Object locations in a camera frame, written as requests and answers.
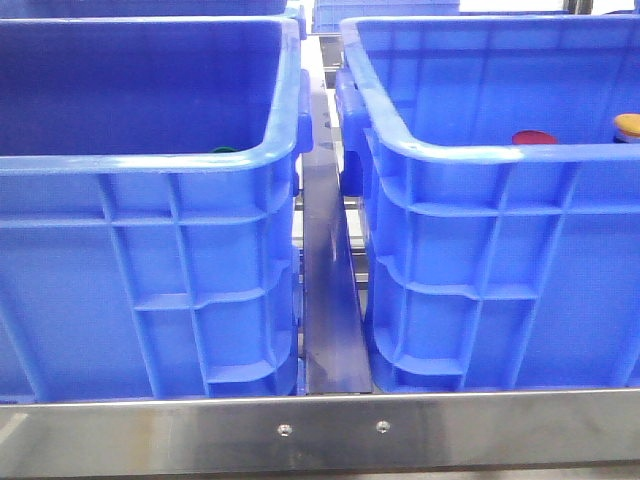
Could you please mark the red mushroom push button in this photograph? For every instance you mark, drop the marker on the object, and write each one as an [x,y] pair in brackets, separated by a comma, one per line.
[533,137]

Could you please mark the yellow mushroom push button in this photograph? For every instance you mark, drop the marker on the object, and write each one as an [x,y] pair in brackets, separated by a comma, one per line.
[627,128]

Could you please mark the green push button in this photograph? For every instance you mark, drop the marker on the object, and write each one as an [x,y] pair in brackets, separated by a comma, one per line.
[224,149]

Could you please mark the blue plastic bin left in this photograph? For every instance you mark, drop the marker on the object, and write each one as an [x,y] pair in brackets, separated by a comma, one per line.
[135,263]

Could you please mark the blue plastic bin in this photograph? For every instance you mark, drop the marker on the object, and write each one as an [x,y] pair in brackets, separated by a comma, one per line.
[135,263]
[495,266]

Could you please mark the blue plastic bin right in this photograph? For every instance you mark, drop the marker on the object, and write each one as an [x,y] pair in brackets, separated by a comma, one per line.
[495,266]

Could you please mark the blue bin rear centre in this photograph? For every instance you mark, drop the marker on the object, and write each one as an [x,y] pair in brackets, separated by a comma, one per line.
[328,14]

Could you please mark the blue bin rear left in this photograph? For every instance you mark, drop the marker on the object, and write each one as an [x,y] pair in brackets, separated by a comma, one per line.
[147,8]

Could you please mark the steel divider rail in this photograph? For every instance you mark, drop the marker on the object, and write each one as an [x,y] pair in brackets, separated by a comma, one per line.
[335,354]

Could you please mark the steel front rack rail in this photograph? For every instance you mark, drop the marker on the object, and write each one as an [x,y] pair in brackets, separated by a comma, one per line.
[318,434]

